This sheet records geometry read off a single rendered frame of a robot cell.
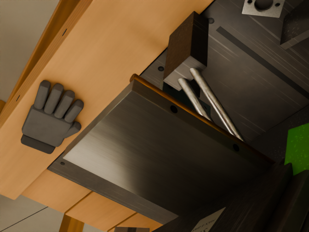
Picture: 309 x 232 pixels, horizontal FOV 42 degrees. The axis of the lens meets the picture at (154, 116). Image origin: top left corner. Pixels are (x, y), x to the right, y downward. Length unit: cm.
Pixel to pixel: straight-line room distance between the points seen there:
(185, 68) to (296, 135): 17
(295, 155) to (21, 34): 161
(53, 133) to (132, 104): 42
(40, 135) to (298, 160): 54
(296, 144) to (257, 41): 23
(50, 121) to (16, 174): 27
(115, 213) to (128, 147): 67
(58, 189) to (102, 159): 58
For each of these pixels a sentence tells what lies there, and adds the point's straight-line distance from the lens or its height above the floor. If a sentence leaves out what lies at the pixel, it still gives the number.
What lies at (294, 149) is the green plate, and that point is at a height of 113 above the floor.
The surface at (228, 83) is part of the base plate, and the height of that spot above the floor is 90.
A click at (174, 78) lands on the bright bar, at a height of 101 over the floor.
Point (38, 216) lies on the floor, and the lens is 323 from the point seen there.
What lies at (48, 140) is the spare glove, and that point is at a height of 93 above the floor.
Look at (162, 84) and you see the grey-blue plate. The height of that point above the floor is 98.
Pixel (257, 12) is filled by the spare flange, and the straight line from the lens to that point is 62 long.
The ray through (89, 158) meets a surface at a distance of 52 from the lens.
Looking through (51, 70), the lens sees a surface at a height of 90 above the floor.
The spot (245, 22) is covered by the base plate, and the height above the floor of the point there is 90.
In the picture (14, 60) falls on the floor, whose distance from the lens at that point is 206.
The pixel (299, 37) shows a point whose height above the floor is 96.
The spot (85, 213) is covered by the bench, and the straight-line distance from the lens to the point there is 117.
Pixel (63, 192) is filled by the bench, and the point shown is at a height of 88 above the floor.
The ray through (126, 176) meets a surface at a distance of 54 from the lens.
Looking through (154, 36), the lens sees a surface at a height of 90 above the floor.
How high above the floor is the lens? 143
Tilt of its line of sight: 43 degrees down
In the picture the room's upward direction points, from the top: 171 degrees counter-clockwise
